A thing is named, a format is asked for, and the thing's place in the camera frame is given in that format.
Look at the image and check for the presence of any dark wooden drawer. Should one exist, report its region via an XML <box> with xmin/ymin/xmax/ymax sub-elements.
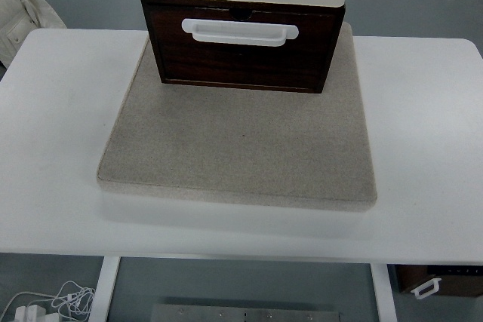
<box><xmin>143</xmin><ymin>4</ymin><xmax>345</xmax><ymax>93</ymax></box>

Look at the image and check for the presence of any dark wooden drawer housing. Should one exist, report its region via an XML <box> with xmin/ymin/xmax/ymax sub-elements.
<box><xmin>140</xmin><ymin>0</ymin><xmax>346</xmax><ymax>93</ymax></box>

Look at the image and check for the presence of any beige fabric mat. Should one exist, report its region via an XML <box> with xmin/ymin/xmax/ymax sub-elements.
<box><xmin>97</xmin><ymin>24</ymin><xmax>377</xmax><ymax>211</ymax></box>

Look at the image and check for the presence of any white table leg right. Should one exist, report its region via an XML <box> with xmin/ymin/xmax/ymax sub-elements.
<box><xmin>371</xmin><ymin>263</ymin><xmax>398</xmax><ymax>322</ymax></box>

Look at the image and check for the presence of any white table leg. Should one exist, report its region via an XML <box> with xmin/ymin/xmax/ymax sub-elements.
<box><xmin>88</xmin><ymin>256</ymin><xmax>121</xmax><ymax>322</ymax></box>
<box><xmin>371</xmin><ymin>263</ymin><xmax>398</xmax><ymax>322</ymax></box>

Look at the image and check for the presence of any white table leg left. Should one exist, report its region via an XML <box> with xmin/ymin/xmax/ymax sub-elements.
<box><xmin>88</xmin><ymin>256</ymin><xmax>121</xmax><ymax>322</ymax></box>

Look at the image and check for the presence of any white padded jacket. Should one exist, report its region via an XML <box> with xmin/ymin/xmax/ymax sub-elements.
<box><xmin>1</xmin><ymin>0</ymin><xmax>66</xmax><ymax>68</ymax></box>

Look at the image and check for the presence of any white power adapter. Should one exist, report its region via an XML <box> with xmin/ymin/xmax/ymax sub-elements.
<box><xmin>14</xmin><ymin>305</ymin><xmax>46</xmax><ymax>322</ymax></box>

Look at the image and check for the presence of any white drawer handle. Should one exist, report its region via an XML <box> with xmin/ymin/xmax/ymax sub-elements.
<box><xmin>181</xmin><ymin>18</ymin><xmax>299</xmax><ymax>47</ymax></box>

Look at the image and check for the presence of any white cable bundle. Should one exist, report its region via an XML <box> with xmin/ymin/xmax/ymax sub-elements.
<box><xmin>0</xmin><ymin>281</ymin><xmax>97</xmax><ymax>322</ymax></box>

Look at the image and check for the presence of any brown box with white handle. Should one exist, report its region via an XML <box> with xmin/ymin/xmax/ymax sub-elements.
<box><xmin>395</xmin><ymin>265</ymin><xmax>482</xmax><ymax>299</ymax></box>

